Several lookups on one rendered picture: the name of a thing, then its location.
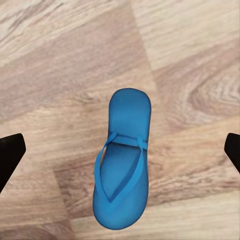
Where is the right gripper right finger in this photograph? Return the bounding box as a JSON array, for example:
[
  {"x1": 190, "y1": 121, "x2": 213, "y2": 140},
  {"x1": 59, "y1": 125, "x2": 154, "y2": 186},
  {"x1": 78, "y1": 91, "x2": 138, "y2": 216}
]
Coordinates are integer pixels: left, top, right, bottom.
[{"x1": 224, "y1": 133, "x2": 240, "y2": 173}]

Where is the sandal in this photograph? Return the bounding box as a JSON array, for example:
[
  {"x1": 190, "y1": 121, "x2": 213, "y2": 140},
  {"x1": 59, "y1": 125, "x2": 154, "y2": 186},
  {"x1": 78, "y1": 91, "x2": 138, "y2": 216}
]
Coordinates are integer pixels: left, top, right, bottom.
[{"x1": 92, "y1": 88, "x2": 152, "y2": 231}]

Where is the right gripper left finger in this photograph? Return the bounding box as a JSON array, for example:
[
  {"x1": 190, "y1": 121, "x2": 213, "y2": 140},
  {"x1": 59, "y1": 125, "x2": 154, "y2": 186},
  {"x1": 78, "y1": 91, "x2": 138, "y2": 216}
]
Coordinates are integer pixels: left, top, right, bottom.
[{"x1": 0, "y1": 133, "x2": 26, "y2": 193}]

